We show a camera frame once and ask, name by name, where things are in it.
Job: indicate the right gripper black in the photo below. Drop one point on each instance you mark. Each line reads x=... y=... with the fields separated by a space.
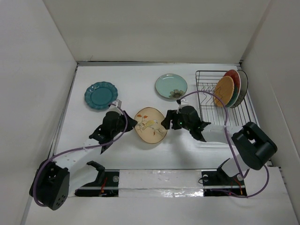
x=171 y=115

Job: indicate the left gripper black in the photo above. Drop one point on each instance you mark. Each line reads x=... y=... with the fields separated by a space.
x=131 y=123

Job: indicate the beige bird plate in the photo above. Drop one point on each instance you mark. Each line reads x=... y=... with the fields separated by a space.
x=149 y=126

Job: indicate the light blue flower plate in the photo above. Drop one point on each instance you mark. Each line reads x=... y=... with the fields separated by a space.
x=171 y=86

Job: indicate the orange woven plate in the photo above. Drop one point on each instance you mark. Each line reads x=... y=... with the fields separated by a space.
x=224 y=90

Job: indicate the red plate blue flower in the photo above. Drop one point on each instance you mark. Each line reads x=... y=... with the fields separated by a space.
x=237 y=81

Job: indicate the grey tree plate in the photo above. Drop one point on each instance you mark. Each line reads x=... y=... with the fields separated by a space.
x=243 y=87

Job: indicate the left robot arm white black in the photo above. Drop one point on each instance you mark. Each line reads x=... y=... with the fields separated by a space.
x=51 y=183

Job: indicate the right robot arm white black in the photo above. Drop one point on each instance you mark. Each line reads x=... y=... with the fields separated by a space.
x=254 y=147

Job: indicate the dark teal scalloped plate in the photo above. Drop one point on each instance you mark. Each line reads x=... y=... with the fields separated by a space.
x=100 y=95

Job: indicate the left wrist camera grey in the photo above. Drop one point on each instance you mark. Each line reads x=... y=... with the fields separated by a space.
x=115 y=105

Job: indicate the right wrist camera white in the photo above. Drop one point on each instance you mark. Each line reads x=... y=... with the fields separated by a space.
x=181 y=103

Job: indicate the black wire dish rack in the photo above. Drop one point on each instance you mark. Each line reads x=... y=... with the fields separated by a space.
x=206 y=81

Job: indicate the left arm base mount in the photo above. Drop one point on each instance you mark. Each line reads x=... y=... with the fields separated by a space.
x=106 y=185

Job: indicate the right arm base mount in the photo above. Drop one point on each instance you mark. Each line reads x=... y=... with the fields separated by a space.
x=215 y=184

